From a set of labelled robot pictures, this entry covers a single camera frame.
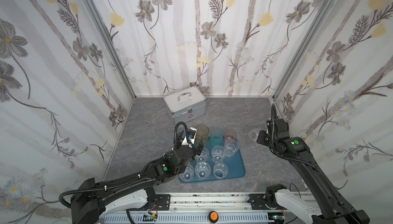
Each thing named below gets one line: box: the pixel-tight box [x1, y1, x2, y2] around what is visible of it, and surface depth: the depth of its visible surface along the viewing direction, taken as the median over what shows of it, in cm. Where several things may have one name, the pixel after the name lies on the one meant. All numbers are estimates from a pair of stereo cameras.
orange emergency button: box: [207, 210, 219, 223], surface depth 64 cm
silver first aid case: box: [163, 85, 207, 126], surface depth 100 cm
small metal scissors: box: [143, 112, 157, 127], surface depth 107 cm
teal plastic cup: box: [209, 127, 225, 147], surface depth 92 cm
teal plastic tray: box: [178, 137, 246, 183], surface depth 86 cm
